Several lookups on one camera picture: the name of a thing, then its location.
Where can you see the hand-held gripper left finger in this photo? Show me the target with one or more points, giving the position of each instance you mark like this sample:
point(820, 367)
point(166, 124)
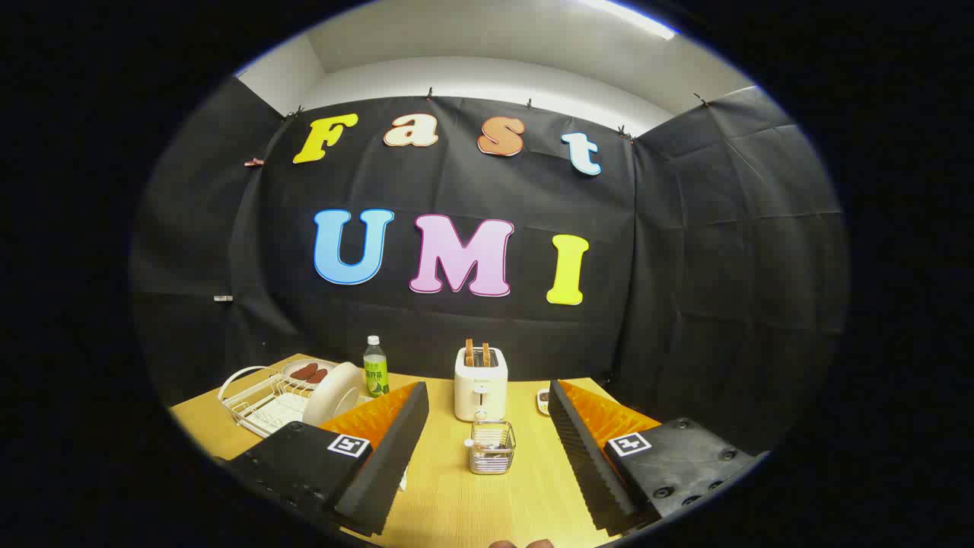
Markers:
point(388, 457)

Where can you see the small beige plate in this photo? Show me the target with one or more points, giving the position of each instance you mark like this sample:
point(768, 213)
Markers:
point(287, 374)

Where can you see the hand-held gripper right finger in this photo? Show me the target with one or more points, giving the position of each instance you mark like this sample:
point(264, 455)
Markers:
point(586, 457)

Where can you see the white toaster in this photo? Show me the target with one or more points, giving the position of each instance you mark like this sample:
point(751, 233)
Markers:
point(481, 380)

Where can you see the green label drink bottle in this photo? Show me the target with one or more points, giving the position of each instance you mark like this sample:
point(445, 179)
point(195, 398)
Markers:
point(376, 373)

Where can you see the white divided dish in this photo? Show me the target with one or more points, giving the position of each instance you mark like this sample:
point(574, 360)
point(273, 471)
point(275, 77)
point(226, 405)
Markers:
point(542, 402)

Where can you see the grey round plate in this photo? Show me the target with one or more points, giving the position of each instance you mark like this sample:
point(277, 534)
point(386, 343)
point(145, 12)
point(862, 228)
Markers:
point(331, 396)

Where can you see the red meat piece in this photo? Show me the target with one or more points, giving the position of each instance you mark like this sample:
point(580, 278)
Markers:
point(303, 371)
point(317, 376)

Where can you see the black backdrop cloth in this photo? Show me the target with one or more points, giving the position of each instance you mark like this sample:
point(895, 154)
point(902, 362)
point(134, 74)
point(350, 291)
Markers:
point(456, 190)

